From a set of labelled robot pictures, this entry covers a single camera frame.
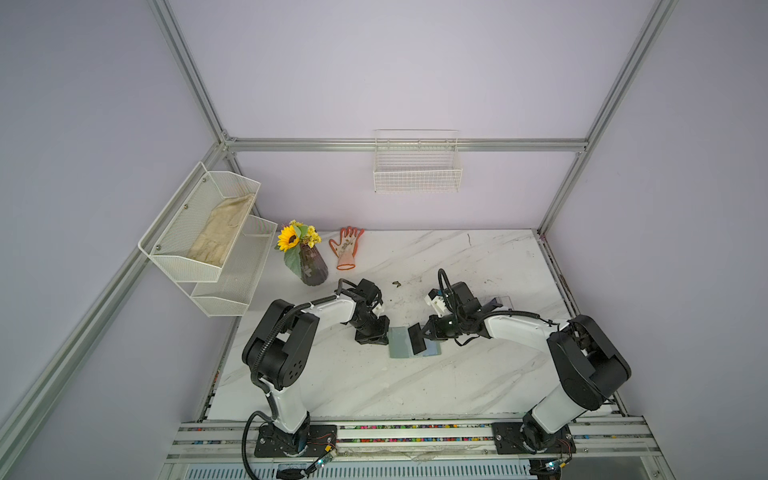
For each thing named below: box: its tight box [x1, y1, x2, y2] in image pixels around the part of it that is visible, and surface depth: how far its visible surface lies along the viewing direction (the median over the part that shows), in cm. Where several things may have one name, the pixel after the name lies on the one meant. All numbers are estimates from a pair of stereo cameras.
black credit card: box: [408, 322, 427, 355], surface depth 91 cm
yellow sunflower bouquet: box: [274, 219, 322, 263], surface depth 88 cm
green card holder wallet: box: [388, 326, 442, 358], surface depth 91 cm
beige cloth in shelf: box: [187, 193, 255, 267], surface depth 80 cm
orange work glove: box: [329, 226, 365, 271], surface depth 116 cm
